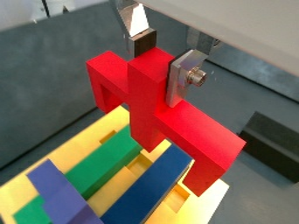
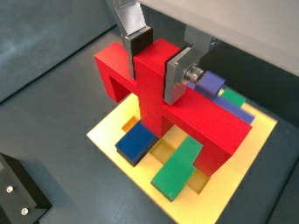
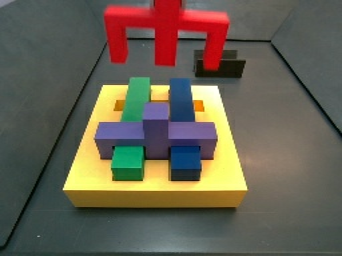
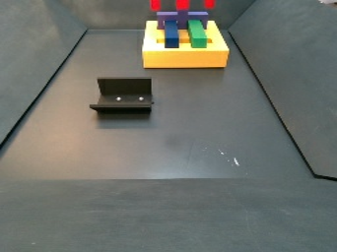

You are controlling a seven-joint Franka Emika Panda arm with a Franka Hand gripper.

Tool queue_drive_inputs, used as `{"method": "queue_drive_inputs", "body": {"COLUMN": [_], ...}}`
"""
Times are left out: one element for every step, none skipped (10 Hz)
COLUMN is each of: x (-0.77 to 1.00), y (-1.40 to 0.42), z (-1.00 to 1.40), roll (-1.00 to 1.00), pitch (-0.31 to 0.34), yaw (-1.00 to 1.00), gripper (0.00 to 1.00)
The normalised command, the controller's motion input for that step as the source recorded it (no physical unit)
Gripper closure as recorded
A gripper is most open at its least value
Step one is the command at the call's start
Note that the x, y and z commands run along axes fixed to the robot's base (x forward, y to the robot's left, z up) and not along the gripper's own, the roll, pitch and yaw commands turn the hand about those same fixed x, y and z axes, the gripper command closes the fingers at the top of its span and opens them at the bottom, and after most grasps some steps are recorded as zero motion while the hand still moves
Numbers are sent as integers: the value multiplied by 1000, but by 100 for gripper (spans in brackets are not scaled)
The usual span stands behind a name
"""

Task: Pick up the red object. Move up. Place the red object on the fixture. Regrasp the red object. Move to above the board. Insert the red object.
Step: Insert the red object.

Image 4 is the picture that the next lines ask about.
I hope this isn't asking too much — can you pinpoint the purple cross block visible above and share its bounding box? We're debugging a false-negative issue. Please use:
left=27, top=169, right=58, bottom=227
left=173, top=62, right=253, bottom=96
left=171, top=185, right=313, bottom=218
left=157, top=10, right=210, bottom=30

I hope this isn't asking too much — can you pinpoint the black angle bracket stand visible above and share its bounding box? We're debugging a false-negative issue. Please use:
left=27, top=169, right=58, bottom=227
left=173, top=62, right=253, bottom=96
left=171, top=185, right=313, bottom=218
left=90, top=77, right=153, bottom=113

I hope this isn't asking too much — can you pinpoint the yellow base board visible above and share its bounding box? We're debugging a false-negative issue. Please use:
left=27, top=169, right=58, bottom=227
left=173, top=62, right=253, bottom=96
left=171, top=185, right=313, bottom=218
left=142, top=21, right=229, bottom=68

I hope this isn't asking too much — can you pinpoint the blue bar block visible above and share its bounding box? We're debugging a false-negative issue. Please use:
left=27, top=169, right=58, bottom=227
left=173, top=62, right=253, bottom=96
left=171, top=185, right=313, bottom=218
left=165, top=21, right=179, bottom=48

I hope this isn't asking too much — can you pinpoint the green bar block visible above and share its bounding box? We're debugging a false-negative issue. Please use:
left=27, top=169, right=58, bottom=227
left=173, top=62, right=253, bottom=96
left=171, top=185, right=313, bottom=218
left=189, top=20, right=209, bottom=48

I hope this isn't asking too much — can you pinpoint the red E-shaped block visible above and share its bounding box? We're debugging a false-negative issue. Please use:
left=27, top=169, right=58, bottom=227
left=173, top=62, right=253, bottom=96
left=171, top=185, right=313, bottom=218
left=149, top=0, right=216, bottom=11

